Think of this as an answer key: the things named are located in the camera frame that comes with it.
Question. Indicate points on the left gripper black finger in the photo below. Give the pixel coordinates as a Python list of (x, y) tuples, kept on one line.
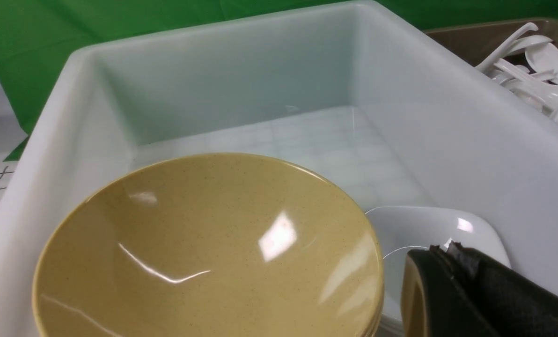
[(462, 292)]

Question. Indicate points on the white square dish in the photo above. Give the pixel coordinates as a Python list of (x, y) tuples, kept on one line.
[(401, 228)]

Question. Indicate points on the tan noodle bowl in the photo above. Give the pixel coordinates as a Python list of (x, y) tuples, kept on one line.
[(212, 245)]

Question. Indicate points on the large white plastic tub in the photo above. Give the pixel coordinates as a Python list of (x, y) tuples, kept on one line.
[(349, 90)]

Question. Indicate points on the white spoon top of pile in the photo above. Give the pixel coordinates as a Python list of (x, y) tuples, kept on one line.
[(504, 47)]

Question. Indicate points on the white spoon of pile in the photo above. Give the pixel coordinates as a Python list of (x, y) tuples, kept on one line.
[(543, 58), (504, 47)]

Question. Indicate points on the white spoon right of pile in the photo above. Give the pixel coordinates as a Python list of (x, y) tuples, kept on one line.
[(543, 58)]

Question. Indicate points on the olive brown spoon bin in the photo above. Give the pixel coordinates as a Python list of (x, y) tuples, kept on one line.
[(472, 43)]

